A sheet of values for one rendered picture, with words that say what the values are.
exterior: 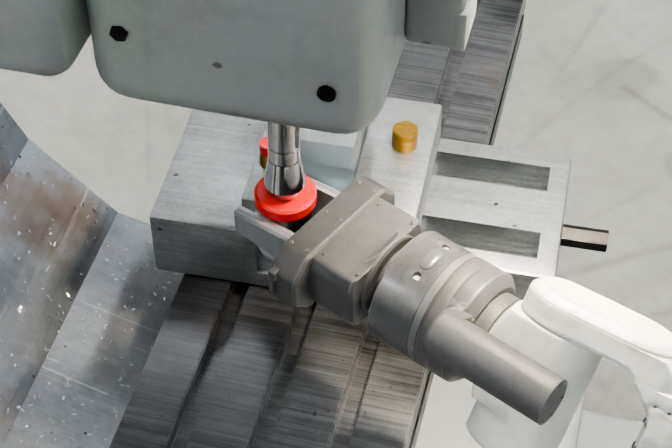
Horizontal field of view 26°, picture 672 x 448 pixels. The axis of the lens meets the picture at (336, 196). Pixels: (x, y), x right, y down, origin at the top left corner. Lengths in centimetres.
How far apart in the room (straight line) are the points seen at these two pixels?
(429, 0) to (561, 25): 220
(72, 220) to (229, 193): 19
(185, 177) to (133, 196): 144
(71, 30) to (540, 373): 37
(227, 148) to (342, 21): 49
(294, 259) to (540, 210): 30
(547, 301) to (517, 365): 5
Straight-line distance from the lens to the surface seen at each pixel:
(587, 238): 128
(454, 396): 132
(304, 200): 109
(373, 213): 108
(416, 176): 123
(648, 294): 260
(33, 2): 88
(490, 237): 124
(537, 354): 99
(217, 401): 122
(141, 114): 289
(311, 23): 85
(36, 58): 91
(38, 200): 138
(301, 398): 121
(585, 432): 146
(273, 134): 104
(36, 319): 133
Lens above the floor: 195
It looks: 46 degrees down
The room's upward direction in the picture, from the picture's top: straight up
